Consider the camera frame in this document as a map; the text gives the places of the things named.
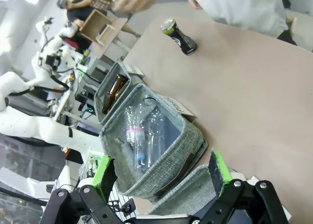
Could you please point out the white Bottle label sign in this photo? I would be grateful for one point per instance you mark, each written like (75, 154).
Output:
(135, 71)

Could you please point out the grey fabric basket Can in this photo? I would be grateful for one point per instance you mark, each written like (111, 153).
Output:
(195, 192)

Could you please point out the person with grey cap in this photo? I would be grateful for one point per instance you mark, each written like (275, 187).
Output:
(80, 10)

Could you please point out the white Plastic label sign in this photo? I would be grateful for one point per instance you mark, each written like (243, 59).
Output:
(179, 107)

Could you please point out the black electronics box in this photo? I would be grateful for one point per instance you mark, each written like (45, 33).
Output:
(85, 95)

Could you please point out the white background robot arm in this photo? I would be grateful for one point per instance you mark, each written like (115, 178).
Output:
(66, 33)

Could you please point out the grey fabric basket Plastic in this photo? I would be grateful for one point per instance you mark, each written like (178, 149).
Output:
(185, 145)

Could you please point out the grey fabric basket Bottle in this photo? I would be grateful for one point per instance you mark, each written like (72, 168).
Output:
(105, 87)

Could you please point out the clear plastic bottle pink label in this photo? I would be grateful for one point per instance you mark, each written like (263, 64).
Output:
(135, 133)

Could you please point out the wooden open box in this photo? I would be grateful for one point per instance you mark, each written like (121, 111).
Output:
(97, 26)

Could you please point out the person's right hand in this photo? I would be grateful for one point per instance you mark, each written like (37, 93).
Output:
(134, 1)

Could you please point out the person in white coat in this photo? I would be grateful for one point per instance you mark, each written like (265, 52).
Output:
(239, 8)

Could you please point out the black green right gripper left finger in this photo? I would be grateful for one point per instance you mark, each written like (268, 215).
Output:
(104, 177)

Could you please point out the brown glass bottle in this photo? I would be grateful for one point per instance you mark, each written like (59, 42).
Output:
(115, 93)

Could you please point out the person's left hand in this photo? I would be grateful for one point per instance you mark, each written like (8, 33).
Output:
(196, 2)

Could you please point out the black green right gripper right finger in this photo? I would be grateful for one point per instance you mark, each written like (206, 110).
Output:
(218, 175)

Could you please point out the black Pepsi can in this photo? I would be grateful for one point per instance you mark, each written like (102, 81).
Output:
(179, 37)

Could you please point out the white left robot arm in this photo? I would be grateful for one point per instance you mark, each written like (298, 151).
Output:
(36, 129)

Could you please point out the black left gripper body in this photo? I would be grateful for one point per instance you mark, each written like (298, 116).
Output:
(52, 60)

